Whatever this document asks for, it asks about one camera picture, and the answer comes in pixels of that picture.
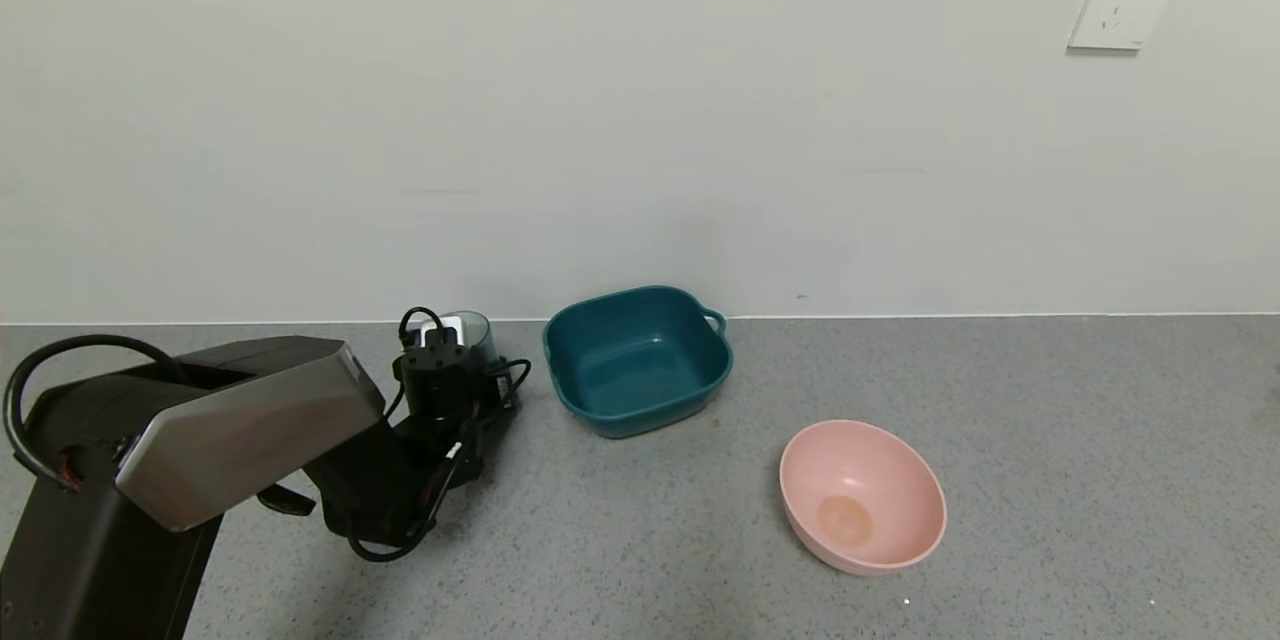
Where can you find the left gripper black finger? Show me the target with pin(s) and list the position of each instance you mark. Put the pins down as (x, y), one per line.
(506, 390)

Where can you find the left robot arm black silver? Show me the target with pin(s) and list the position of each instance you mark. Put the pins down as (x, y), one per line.
(240, 420)

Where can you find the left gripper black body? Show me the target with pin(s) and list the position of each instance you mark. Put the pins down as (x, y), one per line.
(438, 382)

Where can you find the teal square plastic bowl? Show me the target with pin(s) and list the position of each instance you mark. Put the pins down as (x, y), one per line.
(640, 370)

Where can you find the pink round plastic bowl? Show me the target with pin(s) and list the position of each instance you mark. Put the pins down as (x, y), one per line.
(870, 490)

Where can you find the translucent grey-blue plastic cup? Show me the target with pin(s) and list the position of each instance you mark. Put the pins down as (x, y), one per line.
(478, 328)

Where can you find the white wall power socket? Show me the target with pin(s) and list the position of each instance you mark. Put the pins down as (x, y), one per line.
(1122, 2)

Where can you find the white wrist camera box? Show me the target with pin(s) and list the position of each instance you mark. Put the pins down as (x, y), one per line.
(442, 330)

